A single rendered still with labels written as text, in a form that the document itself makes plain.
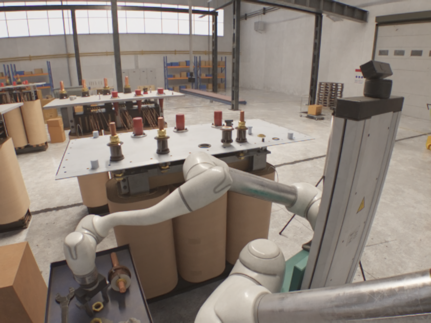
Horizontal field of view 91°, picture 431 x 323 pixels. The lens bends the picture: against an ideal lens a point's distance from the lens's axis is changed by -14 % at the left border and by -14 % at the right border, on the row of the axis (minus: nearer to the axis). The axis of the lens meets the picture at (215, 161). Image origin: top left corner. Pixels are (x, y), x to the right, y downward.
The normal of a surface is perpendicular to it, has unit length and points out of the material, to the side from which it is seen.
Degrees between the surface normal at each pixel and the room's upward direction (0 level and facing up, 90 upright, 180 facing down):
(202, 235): 90
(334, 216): 90
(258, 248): 10
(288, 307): 48
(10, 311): 90
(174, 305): 0
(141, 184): 90
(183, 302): 0
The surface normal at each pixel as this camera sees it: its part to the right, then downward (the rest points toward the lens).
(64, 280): 0.00, -0.93
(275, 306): -0.70, -0.66
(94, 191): 0.43, 0.33
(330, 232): -0.81, 0.21
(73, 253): 0.24, 0.20
